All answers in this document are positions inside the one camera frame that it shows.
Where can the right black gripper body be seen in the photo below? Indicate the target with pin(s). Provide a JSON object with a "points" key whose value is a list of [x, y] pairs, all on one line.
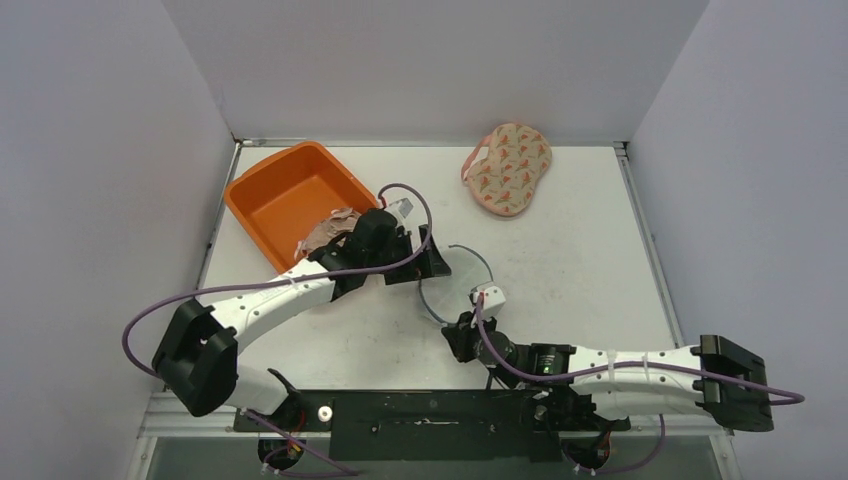
{"points": [[460, 337]]}

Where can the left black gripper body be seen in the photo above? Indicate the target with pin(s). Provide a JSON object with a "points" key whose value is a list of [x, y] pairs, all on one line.
{"points": [[399, 246]]}

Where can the white mesh laundry bag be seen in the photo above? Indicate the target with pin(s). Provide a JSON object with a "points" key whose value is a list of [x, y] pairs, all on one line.
{"points": [[444, 299]]}

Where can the orange plastic tub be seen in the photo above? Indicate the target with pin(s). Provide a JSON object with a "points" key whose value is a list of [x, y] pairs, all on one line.
{"points": [[280, 200]]}

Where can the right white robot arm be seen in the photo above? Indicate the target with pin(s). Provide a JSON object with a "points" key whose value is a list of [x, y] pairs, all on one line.
{"points": [[716, 377]]}

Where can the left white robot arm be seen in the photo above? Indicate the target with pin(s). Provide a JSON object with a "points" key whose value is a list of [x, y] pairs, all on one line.
{"points": [[198, 357]]}

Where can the beige bra in tub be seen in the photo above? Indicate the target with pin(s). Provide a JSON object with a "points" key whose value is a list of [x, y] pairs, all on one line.
{"points": [[340, 221]]}

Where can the floral padded bra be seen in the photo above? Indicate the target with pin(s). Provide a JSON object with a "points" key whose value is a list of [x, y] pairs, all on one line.
{"points": [[503, 170]]}

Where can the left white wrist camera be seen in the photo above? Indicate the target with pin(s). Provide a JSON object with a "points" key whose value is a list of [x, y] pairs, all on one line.
{"points": [[400, 210]]}

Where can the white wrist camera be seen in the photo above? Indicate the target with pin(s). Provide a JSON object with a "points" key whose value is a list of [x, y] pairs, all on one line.
{"points": [[400, 210], [488, 299]]}

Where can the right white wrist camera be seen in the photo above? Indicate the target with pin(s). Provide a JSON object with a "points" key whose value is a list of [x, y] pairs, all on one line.
{"points": [[488, 299]]}

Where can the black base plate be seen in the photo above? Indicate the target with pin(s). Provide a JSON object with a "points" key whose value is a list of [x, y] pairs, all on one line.
{"points": [[445, 425]]}

